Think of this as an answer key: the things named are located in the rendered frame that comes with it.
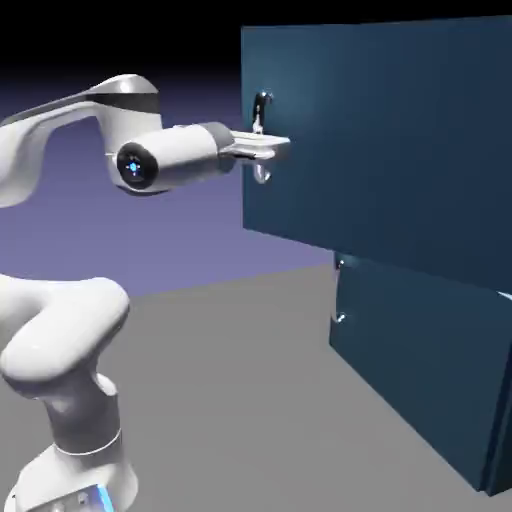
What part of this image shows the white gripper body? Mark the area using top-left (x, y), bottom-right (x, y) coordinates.
top-left (228, 129), bottom-right (292, 162)

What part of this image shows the long curved silver door handle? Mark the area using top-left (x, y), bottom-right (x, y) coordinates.
top-left (250, 90), bottom-right (276, 186)

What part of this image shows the large dark blue cabinet door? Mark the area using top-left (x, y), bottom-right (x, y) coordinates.
top-left (240, 14), bottom-right (512, 294)

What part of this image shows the small dark blue cabinet door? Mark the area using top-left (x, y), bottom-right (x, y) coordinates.
top-left (328, 250), bottom-right (508, 494)

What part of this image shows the dark blue cabinet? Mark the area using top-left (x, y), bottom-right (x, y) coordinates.
top-left (481, 289), bottom-right (512, 500)

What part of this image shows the short curved silver door handle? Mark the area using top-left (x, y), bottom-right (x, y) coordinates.
top-left (331, 258), bottom-right (348, 325)

